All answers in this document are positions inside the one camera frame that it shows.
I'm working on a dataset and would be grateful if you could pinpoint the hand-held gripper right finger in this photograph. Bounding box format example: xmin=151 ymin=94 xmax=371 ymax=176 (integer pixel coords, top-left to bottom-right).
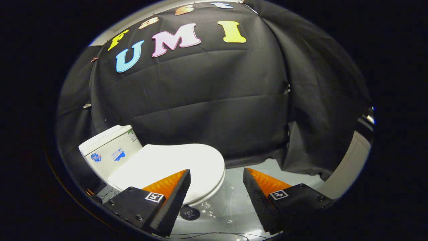
xmin=243 ymin=167 xmax=334 ymax=234

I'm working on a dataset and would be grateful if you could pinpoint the thin black cable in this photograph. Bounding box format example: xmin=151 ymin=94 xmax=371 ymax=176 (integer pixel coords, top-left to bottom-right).
xmin=160 ymin=229 xmax=270 ymax=240

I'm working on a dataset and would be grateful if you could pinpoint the white toilet lid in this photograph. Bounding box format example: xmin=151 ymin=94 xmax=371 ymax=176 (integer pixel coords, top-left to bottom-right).
xmin=107 ymin=143 xmax=226 ymax=205

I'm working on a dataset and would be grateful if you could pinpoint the round black lid pull tab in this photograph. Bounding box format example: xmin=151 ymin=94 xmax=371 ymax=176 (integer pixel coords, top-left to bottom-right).
xmin=180 ymin=205 xmax=201 ymax=221

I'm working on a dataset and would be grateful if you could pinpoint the black backdrop cloth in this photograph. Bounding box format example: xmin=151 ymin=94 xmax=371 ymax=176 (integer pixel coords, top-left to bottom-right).
xmin=56 ymin=0 xmax=373 ymax=183

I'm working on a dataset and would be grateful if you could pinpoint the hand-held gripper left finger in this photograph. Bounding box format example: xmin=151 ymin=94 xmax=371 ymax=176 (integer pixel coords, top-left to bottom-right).
xmin=102 ymin=169 xmax=191 ymax=237

